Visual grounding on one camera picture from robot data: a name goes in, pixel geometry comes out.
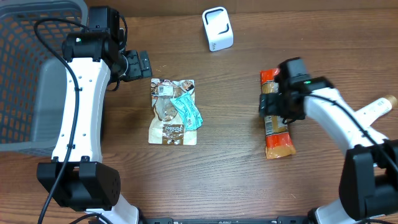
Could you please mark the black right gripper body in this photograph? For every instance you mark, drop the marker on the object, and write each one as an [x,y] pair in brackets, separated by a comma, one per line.
[265,105]

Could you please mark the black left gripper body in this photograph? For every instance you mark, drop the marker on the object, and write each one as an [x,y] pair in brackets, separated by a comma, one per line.
[137,65]

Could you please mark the orange spaghetti pasta package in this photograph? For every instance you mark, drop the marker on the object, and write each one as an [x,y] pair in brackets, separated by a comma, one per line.
[278,141]

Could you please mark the green tissue packet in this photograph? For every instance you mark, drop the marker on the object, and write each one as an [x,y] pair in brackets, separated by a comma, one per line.
[188,111]

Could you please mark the dried mushroom pouch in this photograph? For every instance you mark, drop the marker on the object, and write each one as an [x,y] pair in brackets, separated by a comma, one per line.
[167,126]

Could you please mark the white tube with gold cap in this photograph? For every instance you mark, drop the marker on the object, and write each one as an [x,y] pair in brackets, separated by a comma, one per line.
[368,114]

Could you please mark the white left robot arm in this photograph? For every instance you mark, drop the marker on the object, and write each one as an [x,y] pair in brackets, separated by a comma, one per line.
[76,176]

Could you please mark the white barcode scanner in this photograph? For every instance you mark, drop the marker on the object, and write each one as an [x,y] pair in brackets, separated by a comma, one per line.
[217,28]

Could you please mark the grey plastic shopping basket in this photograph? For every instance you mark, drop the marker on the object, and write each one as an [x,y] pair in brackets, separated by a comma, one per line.
[33,81]

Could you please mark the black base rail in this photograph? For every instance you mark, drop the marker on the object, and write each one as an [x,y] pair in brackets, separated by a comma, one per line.
[233,221]

